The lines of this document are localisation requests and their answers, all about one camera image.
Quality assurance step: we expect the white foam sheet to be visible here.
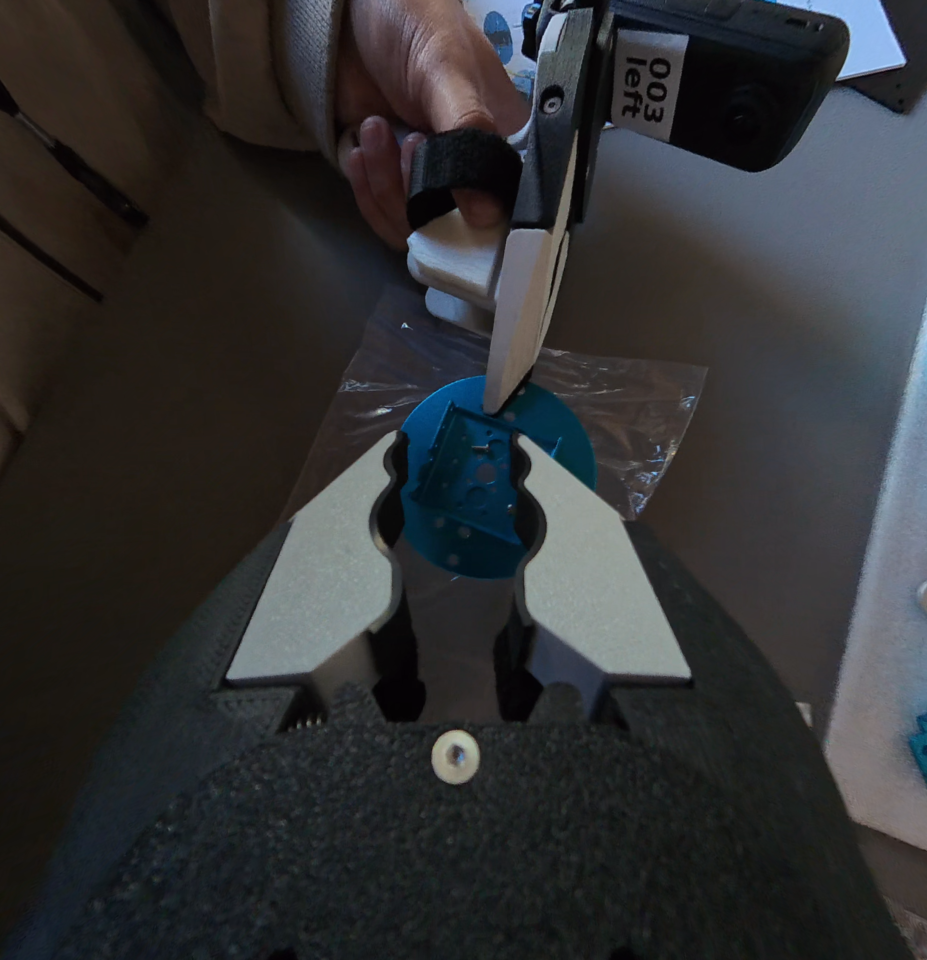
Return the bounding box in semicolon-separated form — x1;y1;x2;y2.
823;232;927;856

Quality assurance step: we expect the clear plastic bag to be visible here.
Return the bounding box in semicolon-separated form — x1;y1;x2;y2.
298;285;708;526

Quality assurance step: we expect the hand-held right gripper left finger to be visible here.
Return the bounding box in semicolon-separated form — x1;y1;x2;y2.
225;431;408;691

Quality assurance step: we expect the person's left hand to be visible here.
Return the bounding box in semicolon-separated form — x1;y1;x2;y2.
336;0;534;250

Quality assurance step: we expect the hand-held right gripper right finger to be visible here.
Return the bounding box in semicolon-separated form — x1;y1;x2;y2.
512;431;694;691

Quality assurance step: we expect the blue perforated mounting bracket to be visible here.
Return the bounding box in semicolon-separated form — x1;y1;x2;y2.
411;401;562;552

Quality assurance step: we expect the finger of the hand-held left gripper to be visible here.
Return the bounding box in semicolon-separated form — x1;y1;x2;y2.
483;227;570;417
540;225;575;354

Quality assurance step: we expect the blue round metal plate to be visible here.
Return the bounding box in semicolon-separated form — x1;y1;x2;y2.
399;377;598;580

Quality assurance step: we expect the white instruction sheet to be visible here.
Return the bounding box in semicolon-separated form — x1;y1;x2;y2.
482;0;909;99

